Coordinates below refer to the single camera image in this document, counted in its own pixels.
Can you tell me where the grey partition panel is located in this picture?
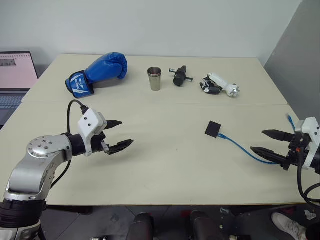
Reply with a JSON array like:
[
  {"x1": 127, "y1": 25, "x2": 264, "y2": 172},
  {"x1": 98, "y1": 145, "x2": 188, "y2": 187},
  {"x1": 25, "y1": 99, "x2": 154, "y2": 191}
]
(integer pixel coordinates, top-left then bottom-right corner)
[{"x1": 264, "y1": 14, "x2": 320, "y2": 121}]

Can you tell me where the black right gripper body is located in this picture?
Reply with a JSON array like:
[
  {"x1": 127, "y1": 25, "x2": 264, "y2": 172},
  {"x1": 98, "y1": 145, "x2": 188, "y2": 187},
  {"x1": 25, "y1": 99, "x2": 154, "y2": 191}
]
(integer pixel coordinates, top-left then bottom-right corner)
[{"x1": 283, "y1": 134, "x2": 309, "y2": 172}]

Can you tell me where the dark rounded shape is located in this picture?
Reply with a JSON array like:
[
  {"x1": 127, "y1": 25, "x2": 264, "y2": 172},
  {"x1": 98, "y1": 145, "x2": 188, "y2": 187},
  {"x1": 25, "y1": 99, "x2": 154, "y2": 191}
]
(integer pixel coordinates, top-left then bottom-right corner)
[
  {"x1": 189, "y1": 210, "x2": 221, "y2": 240},
  {"x1": 126, "y1": 212, "x2": 155, "y2": 240}
]

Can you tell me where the white and black robotic hand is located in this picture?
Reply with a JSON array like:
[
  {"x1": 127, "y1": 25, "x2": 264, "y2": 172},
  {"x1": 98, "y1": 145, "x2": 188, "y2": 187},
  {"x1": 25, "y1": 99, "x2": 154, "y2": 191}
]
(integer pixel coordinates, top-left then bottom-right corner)
[{"x1": 199, "y1": 72, "x2": 241, "y2": 99}]

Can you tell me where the white shoe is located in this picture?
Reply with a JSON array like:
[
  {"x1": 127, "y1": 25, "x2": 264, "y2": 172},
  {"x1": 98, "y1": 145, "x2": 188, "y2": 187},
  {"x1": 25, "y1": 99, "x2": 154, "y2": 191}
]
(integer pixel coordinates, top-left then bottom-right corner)
[{"x1": 271, "y1": 212, "x2": 308, "y2": 240}]

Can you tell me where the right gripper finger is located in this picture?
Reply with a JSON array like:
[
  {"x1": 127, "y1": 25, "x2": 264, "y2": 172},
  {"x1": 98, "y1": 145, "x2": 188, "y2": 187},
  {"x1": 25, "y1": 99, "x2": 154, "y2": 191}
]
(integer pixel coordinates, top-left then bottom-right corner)
[
  {"x1": 261, "y1": 129, "x2": 296, "y2": 143},
  {"x1": 250, "y1": 146, "x2": 289, "y2": 167}
]

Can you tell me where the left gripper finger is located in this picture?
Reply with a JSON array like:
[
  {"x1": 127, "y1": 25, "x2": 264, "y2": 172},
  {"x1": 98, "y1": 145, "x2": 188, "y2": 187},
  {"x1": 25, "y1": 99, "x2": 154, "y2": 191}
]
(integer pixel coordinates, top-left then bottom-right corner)
[
  {"x1": 106, "y1": 119, "x2": 123, "y2": 131},
  {"x1": 108, "y1": 139, "x2": 135, "y2": 156}
]

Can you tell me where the blue boxing glove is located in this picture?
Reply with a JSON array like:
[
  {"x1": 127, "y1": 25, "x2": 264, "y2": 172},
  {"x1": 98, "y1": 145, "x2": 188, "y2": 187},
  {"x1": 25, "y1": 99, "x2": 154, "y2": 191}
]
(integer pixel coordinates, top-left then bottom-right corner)
[{"x1": 65, "y1": 51, "x2": 129, "y2": 99}]

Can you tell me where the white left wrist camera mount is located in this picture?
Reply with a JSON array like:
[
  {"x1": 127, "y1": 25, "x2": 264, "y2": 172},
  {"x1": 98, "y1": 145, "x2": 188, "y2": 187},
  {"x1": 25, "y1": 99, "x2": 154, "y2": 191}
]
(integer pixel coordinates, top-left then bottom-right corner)
[{"x1": 76, "y1": 108, "x2": 108, "y2": 157}]

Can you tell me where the black cylinder tool with rod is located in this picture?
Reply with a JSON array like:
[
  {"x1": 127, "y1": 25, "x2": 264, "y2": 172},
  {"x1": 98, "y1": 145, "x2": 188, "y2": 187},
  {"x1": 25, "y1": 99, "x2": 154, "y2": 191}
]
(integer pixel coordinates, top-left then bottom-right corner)
[{"x1": 168, "y1": 65, "x2": 194, "y2": 87}]

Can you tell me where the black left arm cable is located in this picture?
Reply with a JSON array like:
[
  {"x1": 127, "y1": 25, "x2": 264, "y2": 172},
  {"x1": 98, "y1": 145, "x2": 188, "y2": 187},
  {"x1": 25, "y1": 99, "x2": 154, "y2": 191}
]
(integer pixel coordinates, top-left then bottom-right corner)
[{"x1": 48, "y1": 99, "x2": 90, "y2": 191}]

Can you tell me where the small black square box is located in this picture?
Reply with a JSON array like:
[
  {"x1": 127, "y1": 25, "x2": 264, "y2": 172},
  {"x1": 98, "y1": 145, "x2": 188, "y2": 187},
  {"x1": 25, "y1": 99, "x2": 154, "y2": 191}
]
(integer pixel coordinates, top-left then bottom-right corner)
[{"x1": 204, "y1": 120, "x2": 223, "y2": 139}]

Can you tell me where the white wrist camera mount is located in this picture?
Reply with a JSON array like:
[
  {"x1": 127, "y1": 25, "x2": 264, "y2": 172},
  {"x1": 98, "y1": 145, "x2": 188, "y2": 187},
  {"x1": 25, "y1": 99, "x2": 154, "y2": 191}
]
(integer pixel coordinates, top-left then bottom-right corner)
[
  {"x1": 294, "y1": 116, "x2": 320, "y2": 171},
  {"x1": 76, "y1": 108, "x2": 108, "y2": 157}
]

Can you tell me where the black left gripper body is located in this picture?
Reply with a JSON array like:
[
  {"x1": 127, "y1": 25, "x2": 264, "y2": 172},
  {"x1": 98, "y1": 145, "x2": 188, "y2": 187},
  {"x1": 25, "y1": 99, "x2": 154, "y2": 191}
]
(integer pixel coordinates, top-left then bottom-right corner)
[{"x1": 90, "y1": 120, "x2": 111, "y2": 156}]

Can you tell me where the grey laptop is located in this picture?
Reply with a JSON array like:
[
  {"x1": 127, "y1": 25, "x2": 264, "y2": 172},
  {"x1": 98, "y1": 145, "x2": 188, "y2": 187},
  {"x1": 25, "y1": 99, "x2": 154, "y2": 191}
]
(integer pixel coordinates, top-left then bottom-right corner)
[{"x1": 0, "y1": 51, "x2": 40, "y2": 126}]

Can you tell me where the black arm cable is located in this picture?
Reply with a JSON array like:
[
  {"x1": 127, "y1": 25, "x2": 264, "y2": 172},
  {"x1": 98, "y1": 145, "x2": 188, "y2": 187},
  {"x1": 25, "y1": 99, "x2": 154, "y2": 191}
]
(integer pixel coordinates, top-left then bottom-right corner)
[
  {"x1": 48, "y1": 99, "x2": 90, "y2": 191},
  {"x1": 296, "y1": 146, "x2": 320, "y2": 208}
]

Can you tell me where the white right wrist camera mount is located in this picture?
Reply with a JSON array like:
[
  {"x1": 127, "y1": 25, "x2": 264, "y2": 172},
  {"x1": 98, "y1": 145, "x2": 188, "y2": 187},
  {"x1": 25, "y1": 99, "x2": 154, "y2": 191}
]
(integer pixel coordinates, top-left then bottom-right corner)
[{"x1": 294, "y1": 116, "x2": 320, "y2": 171}]

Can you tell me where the stainless steel cup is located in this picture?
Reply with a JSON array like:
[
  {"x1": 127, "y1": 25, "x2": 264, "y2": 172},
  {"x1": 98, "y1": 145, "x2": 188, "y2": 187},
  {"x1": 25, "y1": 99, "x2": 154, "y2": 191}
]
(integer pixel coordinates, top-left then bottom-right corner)
[{"x1": 147, "y1": 66, "x2": 163, "y2": 92}]

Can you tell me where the blue cable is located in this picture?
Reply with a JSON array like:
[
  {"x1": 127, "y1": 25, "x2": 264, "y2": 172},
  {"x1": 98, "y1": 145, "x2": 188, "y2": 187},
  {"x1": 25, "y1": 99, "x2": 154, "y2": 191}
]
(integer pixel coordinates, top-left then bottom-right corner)
[{"x1": 216, "y1": 113, "x2": 298, "y2": 165}]

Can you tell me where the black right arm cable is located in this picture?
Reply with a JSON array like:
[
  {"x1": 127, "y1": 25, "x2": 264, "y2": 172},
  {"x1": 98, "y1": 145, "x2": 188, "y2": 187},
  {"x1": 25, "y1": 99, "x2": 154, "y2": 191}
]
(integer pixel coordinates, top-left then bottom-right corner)
[{"x1": 296, "y1": 146, "x2": 320, "y2": 208}]

